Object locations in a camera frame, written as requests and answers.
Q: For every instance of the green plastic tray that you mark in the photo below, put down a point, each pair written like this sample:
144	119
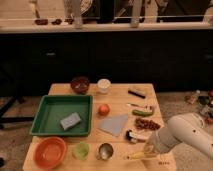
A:
53	108

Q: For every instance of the green cucumber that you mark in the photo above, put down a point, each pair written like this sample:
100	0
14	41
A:
142	113

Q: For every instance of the orange plastic bowl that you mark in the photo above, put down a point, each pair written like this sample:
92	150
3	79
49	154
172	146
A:
50	152

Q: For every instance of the small metal cup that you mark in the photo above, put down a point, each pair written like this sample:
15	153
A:
105	151

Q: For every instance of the grey sponge block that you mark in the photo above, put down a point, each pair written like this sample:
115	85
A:
70	121

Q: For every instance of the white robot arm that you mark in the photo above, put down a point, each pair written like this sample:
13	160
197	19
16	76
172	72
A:
184	128

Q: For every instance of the wooden table board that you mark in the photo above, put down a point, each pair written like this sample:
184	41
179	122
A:
118	99

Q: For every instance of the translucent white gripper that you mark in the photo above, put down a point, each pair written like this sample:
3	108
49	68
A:
150	147

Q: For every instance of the grey folded cloth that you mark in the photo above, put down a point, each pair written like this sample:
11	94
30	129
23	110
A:
114	125

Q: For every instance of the dark red bowl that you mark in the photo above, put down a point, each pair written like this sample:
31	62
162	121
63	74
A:
80	85

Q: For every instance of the white cup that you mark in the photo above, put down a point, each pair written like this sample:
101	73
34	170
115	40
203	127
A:
103	86

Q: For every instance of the orange tomato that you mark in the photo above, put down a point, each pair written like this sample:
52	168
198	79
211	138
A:
103	109

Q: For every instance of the yellow banana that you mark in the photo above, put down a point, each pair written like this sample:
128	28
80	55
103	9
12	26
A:
139	155

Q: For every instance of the green plastic cup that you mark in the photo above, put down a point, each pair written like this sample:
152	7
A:
81	151

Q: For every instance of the bunch of red grapes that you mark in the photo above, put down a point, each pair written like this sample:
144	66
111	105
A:
143	124

